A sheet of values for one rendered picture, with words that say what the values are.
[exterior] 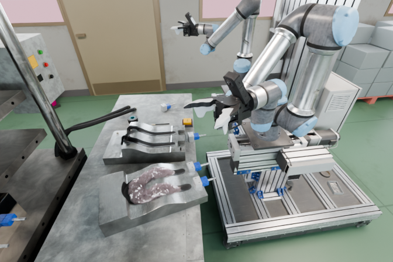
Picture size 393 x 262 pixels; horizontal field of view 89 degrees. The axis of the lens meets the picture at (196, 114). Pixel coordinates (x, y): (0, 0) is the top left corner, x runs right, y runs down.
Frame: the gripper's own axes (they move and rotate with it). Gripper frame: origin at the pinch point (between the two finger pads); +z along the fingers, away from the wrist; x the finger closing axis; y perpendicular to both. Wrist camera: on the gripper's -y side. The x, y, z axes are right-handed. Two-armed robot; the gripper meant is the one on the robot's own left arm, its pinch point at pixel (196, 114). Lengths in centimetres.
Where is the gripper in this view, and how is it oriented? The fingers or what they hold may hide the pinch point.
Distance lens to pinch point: 54.2
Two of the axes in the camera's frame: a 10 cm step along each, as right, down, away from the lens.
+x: -5.5, -3.6, 7.5
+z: -8.3, 3.2, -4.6
